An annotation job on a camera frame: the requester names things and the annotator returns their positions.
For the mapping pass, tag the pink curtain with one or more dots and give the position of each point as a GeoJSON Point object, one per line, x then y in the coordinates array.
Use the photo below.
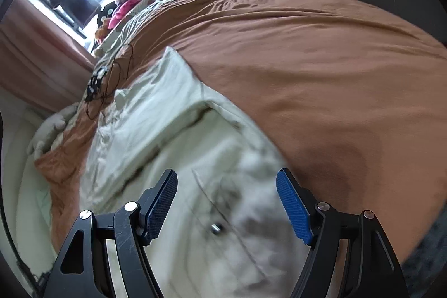
{"type": "Point", "coordinates": [40, 63]}

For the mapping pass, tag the beige striped blanket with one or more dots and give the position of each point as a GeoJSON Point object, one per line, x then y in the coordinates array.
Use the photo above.
{"type": "Point", "coordinates": [128, 27]}

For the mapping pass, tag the orange brown bed sheet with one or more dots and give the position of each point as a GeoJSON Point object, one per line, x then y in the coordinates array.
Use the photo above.
{"type": "Point", "coordinates": [353, 98]}

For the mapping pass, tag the beige plush pillow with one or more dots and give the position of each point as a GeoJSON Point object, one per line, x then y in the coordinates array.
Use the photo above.
{"type": "Point", "coordinates": [49, 130]}

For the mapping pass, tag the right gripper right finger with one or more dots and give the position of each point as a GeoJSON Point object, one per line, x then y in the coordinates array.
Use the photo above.
{"type": "Point", "coordinates": [371, 267]}

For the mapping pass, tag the cream white large garment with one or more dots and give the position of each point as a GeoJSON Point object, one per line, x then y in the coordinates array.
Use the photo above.
{"type": "Point", "coordinates": [226, 233]}

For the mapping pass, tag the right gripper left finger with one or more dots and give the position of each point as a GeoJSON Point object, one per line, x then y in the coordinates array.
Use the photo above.
{"type": "Point", "coordinates": [81, 268]}

